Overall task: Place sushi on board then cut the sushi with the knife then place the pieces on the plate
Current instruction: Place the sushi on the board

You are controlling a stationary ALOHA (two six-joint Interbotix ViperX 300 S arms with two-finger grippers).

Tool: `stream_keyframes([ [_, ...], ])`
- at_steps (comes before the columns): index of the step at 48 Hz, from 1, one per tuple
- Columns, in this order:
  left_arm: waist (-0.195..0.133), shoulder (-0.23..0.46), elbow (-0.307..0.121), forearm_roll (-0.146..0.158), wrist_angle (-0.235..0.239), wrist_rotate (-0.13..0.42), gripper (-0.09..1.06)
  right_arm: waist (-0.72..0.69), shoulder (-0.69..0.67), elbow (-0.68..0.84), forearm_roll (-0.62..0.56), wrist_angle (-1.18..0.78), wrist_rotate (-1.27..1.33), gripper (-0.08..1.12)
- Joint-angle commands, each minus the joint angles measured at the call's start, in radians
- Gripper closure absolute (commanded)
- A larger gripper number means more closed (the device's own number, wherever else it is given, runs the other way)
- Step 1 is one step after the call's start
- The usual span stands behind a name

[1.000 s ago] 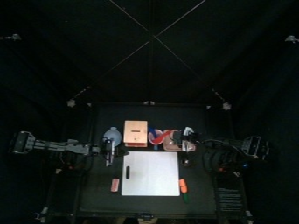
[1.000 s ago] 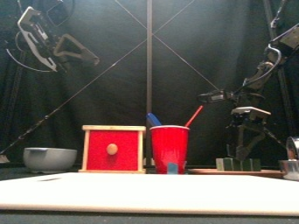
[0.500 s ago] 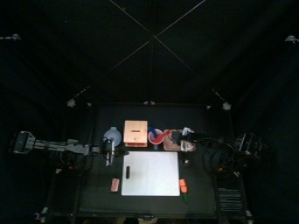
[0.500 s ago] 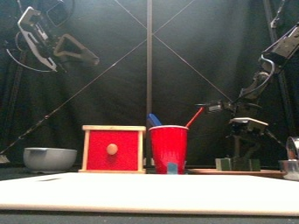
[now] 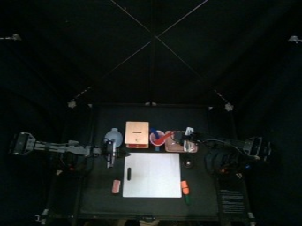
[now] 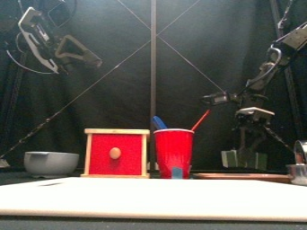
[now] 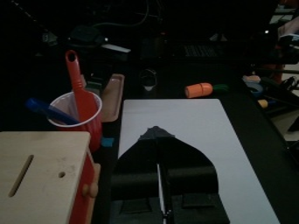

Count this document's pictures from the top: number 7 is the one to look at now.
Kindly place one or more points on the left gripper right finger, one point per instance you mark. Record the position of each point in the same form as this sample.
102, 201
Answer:
190, 175

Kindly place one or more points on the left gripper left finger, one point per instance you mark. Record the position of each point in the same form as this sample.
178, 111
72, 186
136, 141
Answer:
136, 175

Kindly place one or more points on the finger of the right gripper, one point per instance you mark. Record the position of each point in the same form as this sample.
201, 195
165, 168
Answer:
105, 73
93, 84

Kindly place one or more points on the white cutting board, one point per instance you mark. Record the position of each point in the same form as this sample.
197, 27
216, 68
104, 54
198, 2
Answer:
193, 122

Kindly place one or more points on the red plastic spatula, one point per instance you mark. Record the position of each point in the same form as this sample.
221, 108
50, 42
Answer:
77, 87

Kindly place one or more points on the small metal measuring cup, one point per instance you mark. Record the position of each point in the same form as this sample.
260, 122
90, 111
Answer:
148, 86

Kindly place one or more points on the small blue tape piece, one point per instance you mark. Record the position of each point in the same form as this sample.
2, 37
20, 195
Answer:
106, 142

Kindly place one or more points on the blue plastic utensil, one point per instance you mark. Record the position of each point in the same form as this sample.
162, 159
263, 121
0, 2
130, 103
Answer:
46, 109

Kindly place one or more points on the red plastic cup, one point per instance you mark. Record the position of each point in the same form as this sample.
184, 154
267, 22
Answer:
93, 131

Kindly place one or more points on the dark laptop keyboard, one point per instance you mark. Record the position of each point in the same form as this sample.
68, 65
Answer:
200, 51

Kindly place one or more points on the orange toy carrot green top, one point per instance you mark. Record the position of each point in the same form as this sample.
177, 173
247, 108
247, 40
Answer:
197, 90

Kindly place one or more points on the yellow tipped tool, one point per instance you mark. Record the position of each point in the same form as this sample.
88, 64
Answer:
263, 103

